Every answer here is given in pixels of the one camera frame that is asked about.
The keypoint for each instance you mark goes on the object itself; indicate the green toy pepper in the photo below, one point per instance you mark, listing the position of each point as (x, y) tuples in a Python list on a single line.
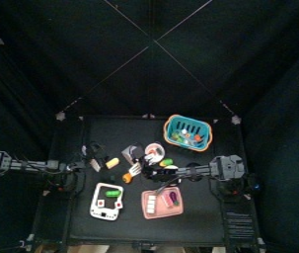
[(166, 162)]

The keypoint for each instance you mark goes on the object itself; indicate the pink toy meat piece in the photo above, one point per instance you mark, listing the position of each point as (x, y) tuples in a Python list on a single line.
[(166, 201)]

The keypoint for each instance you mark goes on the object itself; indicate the white segmented toy food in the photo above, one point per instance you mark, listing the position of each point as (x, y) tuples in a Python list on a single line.
[(151, 203)]

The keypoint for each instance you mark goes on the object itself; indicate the white toy stove board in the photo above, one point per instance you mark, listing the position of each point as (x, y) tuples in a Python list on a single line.
[(99, 210)]

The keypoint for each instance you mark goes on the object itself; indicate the grey toy cleaver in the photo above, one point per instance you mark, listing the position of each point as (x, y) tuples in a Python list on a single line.
[(128, 154)]

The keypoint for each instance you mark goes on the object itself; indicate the white toy food piece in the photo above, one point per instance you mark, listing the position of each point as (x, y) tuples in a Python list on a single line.
[(183, 132)]

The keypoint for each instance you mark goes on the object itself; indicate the white toy egg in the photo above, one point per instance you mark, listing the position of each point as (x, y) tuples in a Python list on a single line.
[(171, 167)]

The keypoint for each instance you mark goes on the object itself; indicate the pink toy cutting board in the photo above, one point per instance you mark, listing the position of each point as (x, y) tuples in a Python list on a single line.
[(160, 212)]

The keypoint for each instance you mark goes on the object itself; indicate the teal basket with orange rim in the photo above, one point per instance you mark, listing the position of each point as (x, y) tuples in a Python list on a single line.
[(174, 125)]

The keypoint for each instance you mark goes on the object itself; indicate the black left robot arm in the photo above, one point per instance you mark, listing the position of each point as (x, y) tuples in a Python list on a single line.
[(24, 163)]

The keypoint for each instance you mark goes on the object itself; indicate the yellow toy corn piece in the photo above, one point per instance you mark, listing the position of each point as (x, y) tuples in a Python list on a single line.
[(112, 163)]

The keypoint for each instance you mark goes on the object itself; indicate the purple toy eggplant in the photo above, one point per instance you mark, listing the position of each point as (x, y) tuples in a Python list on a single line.
[(174, 198)]

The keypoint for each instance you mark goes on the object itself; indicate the red orange toy food piece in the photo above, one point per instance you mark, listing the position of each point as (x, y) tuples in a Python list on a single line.
[(196, 137)]

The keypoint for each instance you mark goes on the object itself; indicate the green toy vegetable piece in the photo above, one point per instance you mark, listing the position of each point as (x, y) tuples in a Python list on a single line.
[(179, 138)]

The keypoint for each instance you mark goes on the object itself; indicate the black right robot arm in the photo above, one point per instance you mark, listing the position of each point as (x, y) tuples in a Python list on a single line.
[(226, 168)]

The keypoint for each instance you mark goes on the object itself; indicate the green toy cucumber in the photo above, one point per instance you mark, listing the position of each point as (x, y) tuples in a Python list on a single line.
[(112, 193)]

